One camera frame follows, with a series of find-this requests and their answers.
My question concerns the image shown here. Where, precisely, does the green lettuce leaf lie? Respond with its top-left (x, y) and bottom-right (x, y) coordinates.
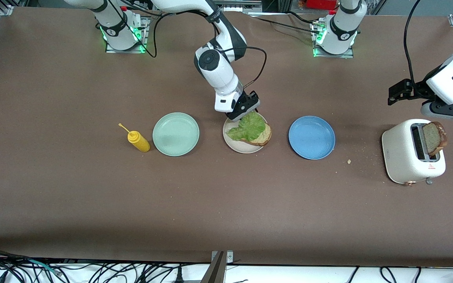
top-left (226, 111), bottom-right (267, 142)

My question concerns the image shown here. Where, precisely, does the black cable on table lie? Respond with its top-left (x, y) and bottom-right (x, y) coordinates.
top-left (250, 11), bottom-right (321, 34)

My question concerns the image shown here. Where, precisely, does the teal cable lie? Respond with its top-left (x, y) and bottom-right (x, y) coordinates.
top-left (28, 259), bottom-right (60, 274)

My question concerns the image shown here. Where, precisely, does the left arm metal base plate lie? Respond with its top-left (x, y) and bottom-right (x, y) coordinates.
top-left (312, 22), bottom-right (355, 59)

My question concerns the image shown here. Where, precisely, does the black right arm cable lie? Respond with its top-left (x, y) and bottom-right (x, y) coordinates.
top-left (109, 0), bottom-right (267, 88)

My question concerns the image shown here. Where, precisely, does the beige plate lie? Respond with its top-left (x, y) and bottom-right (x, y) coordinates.
top-left (223, 110), bottom-right (270, 154)

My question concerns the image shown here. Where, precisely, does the dark crust bread slice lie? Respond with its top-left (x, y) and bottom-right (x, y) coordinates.
top-left (423, 121), bottom-right (448, 156)

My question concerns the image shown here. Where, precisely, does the red box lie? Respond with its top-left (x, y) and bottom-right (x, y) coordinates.
top-left (305, 0), bottom-right (337, 10)

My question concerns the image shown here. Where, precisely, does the mint green plate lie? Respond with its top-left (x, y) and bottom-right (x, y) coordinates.
top-left (153, 113), bottom-right (200, 157)

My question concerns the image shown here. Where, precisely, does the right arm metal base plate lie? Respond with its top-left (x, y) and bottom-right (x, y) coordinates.
top-left (105, 16), bottom-right (149, 54)

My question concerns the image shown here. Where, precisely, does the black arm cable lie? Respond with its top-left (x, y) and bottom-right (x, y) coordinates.
top-left (403, 0), bottom-right (423, 87)
top-left (109, 0), bottom-right (267, 88)

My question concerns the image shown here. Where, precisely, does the metal table edge bracket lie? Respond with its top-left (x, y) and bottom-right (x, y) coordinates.
top-left (201, 251), bottom-right (234, 283)

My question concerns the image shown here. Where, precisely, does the white toaster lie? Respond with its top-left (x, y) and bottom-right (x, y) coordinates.
top-left (382, 119), bottom-right (446, 186)

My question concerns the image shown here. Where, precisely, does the aluminium frame profile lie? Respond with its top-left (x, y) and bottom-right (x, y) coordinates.
top-left (215, 0), bottom-right (262, 12)

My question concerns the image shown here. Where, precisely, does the light brown bread slice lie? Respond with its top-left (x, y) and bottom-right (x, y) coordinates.
top-left (246, 123), bottom-right (272, 147)

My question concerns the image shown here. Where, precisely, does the blue plate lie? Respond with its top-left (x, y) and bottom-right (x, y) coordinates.
top-left (288, 116), bottom-right (336, 160)

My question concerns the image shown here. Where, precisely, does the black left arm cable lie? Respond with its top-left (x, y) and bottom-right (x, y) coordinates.
top-left (403, 0), bottom-right (423, 87)

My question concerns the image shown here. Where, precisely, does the yellow squeeze bottle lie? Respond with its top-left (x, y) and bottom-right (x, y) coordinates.
top-left (118, 123), bottom-right (151, 153)

